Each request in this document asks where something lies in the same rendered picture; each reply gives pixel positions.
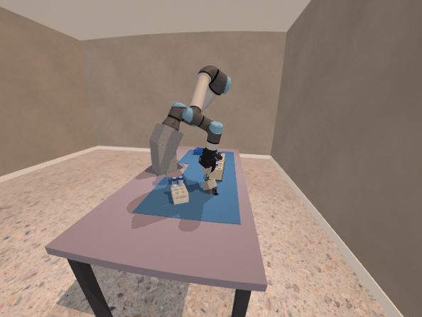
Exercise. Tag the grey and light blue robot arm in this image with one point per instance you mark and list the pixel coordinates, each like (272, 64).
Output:
(218, 84)

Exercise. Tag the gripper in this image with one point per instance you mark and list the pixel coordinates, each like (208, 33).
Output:
(208, 162)

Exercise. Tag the light blue bench mat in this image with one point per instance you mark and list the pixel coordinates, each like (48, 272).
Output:
(222, 207)

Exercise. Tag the beige sloped desk with green button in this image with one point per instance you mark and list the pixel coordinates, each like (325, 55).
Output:
(209, 186)

